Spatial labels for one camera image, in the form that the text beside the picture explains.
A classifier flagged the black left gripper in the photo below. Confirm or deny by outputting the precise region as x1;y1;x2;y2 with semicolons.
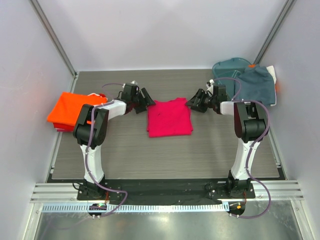
131;88;155;114

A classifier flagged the pink t shirt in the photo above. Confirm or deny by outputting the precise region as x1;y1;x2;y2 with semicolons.
146;97;193;138

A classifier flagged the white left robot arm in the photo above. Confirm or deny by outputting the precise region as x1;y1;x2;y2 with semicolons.
73;81;156;200

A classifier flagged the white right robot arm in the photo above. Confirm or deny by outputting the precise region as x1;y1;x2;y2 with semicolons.
186;83;270;199

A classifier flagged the teal plastic basket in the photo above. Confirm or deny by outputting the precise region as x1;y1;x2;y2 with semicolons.
212;57;251;99

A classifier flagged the white folded t shirt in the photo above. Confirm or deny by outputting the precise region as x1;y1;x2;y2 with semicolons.
87;93;100;97

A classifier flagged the grey blue t shirt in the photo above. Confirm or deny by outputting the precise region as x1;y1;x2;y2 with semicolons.
234;65;277;107

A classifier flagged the white cloth in basket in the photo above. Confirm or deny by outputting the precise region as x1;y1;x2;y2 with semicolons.
266;65;277;85

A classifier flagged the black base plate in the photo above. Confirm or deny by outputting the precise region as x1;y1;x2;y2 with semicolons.
72;178;256;206

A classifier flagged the front aluminium frame beam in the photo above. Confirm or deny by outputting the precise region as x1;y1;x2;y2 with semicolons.
31;180;304;203

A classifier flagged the slotted metal cable rail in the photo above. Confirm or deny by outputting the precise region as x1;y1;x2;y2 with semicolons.
42;202;229;214

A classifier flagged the right aluminium frame post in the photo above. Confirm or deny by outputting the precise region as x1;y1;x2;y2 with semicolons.
253;0;297;64

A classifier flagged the aluminium frame post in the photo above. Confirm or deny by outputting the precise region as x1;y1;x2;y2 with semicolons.
29;0;78;79
253;0;297;64

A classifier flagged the left aluminium frame post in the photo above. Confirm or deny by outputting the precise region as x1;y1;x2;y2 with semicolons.
29;0;78;79

